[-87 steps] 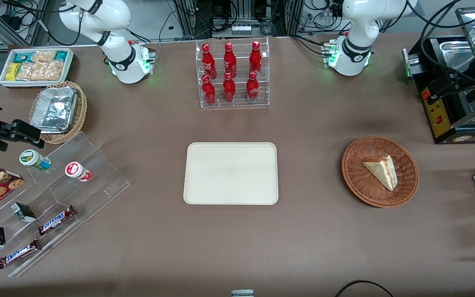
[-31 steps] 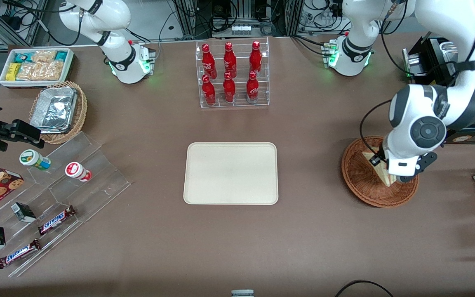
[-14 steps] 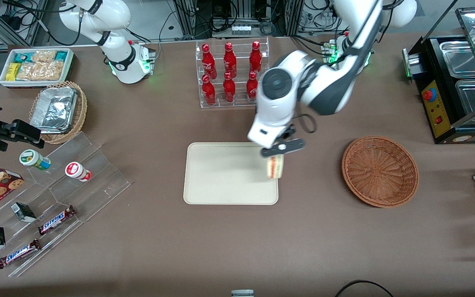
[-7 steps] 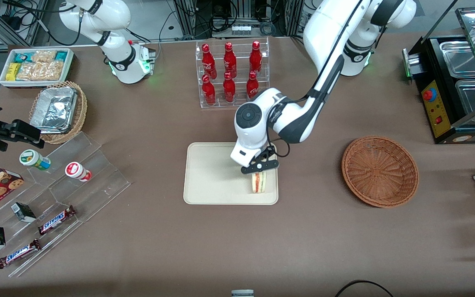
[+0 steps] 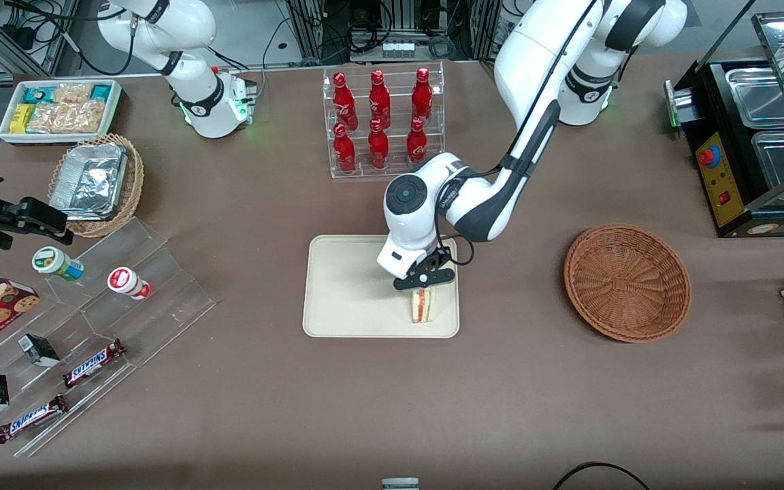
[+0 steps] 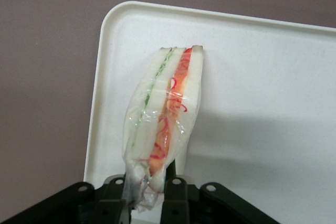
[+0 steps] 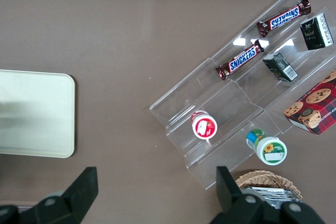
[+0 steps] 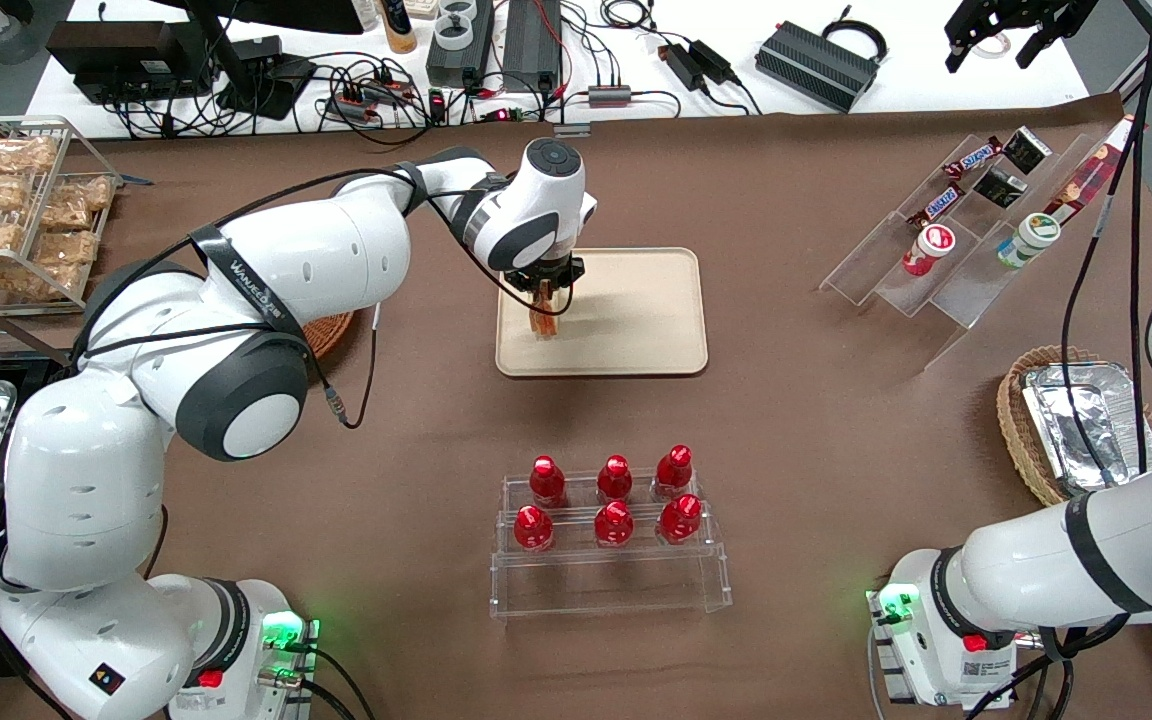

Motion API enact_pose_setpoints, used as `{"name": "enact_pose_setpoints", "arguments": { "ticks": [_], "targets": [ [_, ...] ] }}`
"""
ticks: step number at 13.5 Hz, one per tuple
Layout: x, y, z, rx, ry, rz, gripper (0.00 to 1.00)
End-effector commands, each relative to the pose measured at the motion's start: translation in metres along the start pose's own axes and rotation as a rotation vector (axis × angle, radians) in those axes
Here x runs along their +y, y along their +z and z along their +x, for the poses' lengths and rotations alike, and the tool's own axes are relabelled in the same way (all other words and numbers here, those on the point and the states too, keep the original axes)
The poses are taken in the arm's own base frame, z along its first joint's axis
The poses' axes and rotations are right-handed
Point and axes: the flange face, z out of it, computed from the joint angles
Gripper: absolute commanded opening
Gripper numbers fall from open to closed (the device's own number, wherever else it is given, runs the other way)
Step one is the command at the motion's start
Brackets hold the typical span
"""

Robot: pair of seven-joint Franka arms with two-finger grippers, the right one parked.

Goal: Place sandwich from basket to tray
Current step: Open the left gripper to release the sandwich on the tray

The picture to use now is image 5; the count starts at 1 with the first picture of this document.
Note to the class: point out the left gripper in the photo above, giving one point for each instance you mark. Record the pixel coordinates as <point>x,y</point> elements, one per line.
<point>437,258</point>

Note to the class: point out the triangular sandwich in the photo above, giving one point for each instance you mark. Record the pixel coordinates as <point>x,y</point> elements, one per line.
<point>423,306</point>

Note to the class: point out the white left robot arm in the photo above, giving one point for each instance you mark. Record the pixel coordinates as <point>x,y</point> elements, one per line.
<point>535,61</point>

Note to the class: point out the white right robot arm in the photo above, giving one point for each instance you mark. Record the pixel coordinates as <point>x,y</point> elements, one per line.
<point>191,27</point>

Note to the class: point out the cream rectangular tray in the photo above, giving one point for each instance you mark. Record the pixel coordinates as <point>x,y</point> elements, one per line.
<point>344,292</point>

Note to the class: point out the light wicker basket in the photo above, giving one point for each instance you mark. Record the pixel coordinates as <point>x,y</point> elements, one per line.
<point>132,184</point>

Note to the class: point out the brown round wicker basket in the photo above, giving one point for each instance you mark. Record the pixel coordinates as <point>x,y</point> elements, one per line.
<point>627,282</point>

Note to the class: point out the green label yogurt cup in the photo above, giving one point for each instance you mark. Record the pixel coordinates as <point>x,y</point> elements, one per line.
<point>55,263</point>

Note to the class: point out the aluminium foil container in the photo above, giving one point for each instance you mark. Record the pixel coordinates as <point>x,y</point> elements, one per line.
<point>89,180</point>

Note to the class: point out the white rectangular snack bin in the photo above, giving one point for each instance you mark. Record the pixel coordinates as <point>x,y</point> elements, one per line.
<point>7,135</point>

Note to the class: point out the red label yogurt cup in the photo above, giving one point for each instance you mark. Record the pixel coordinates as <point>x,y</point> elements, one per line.
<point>126,282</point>

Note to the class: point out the yellow snack packet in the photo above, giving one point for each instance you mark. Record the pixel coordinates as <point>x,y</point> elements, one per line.
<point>21,119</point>

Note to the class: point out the clear bag of crackers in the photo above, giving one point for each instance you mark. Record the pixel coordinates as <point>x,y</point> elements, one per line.
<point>69,117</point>

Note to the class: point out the clear acrylic bottle rack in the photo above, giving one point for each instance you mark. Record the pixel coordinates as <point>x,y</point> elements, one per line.
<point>395,170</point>

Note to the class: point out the teal snack packet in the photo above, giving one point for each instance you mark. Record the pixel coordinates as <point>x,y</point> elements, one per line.
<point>39,93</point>

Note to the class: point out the red cola bottle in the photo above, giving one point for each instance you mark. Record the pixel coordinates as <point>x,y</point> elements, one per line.
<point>417,144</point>
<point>422,96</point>
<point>344,153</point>
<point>378,150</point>
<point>379,101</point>
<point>344,102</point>

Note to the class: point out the clear acrylic step stand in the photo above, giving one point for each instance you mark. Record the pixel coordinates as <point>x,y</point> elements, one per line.
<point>160,306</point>

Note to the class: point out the Snickers chocolate bar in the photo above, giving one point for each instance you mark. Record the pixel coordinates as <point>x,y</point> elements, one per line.
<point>92,363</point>
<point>30,419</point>

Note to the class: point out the small grey white device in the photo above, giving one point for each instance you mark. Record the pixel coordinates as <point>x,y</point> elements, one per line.
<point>400,484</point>

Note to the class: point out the white power strip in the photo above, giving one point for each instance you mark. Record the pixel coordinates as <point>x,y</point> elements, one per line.
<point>397,48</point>

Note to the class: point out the black food warmer machine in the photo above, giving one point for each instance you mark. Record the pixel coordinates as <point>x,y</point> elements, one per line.
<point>725,197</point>

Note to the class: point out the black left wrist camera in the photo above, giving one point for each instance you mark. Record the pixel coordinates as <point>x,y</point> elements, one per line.
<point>441,260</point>

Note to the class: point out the aluminium profile frame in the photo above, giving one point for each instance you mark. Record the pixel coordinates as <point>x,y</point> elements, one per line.
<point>310,34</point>

